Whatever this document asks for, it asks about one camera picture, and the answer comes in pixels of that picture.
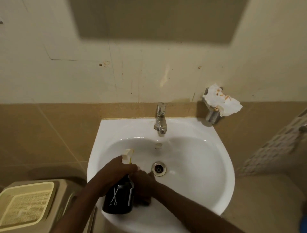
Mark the person's right hand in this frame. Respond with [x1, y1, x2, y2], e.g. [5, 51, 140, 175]
[130, 168, 159, 205]

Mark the person's left hand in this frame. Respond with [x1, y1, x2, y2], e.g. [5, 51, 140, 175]
[95, 155, 140, 198]

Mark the black spray bottle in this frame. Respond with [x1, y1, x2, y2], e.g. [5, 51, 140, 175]
[102, 149, 135, 215]

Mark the white wash basin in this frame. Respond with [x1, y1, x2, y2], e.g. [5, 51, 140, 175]
[87, 117, 235, 233]

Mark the person's right forearm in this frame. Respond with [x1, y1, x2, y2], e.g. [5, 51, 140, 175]
[150, 182, 246, 233]

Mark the person's left forearm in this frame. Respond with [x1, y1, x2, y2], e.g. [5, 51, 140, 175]
[51, 182, 110, 233]

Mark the chrome sink drain strainer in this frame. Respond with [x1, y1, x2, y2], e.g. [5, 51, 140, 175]
[151, 161, 167, 177]

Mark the beige plastic stool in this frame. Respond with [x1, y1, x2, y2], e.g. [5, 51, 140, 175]
[0, 179, 98, 233]

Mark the chrome faucet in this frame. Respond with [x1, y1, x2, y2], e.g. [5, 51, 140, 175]
[154, 102, 168, 134]

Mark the beige plastic basket tray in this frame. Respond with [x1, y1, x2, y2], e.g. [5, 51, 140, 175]
[0, 181, 56, 228]

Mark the crumpled stained white paper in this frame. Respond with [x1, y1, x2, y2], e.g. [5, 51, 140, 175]
[203, 83, 243, 117]

